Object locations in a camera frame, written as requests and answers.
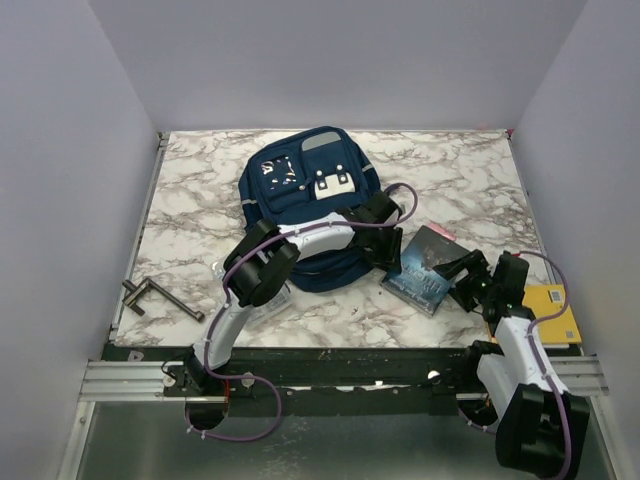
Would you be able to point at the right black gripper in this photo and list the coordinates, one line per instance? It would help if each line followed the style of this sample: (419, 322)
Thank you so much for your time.
(459, 292)

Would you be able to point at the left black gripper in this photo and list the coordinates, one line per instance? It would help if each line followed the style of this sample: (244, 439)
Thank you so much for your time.
(390, 260)

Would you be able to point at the dark blue hardcover book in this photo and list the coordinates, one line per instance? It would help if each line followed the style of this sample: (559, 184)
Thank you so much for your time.
(418, 283)

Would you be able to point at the navy blue student backpack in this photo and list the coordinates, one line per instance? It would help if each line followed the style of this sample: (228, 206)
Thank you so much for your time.
(304, 177)

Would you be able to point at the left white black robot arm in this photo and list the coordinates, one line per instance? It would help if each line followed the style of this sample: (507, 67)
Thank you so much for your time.
(256, 271)

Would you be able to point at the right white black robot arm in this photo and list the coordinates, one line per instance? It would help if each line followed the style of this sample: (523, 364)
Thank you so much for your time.
(541, 425)

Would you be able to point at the pink eraser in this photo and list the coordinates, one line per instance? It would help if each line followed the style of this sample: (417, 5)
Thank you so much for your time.
(442, 231)

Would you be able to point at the yellow notebook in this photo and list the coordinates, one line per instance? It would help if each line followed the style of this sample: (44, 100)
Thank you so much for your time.
(547, 300)

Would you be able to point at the clear plastic parts box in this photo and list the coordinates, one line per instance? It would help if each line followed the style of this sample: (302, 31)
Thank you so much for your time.
(275, 306)

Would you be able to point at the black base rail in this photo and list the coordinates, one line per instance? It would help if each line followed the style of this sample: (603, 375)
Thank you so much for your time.
(316, 381)

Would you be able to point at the aluminium extrusion frame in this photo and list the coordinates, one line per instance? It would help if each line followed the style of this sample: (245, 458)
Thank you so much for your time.
(117, 381)

